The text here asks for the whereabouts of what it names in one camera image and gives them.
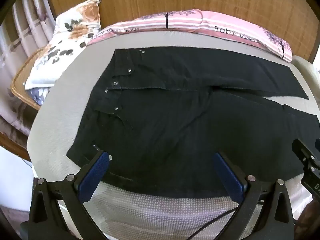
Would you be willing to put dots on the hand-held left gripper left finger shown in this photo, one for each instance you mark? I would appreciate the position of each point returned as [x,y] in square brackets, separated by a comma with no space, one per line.
[93,175]

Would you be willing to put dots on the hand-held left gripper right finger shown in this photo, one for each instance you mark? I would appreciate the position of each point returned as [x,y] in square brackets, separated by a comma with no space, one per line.
[228,177]

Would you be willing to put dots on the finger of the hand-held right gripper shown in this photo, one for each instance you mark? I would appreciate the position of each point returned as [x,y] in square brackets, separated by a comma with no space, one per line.
[306,152]

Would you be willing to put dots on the black pants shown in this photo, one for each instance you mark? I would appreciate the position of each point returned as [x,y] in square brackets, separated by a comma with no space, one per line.
[162,130]

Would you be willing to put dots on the grey woven bed mat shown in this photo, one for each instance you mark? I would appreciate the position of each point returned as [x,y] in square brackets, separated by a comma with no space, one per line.
[62,110]

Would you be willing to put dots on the beige cushion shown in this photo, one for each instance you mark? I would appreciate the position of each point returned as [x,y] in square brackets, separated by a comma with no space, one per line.
[306,66]

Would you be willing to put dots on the blue grey patterned cloth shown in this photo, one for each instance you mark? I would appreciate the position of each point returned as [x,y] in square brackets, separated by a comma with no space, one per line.
[38,95]

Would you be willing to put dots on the wicker chair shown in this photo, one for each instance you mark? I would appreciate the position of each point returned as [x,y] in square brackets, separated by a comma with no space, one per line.
[21,80]

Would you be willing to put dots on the floral pillow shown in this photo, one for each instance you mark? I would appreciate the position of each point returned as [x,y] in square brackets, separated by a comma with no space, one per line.
[67,42]

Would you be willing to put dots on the pink striped Baby pillow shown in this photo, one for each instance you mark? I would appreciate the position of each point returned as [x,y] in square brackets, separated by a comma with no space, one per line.
[200,21]

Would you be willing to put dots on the pale patterned curtain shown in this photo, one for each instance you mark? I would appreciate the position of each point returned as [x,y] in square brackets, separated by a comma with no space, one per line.
[22,30]

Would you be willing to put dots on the wooden headboard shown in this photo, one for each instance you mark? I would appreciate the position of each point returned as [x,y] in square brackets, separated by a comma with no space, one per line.
[150,0]

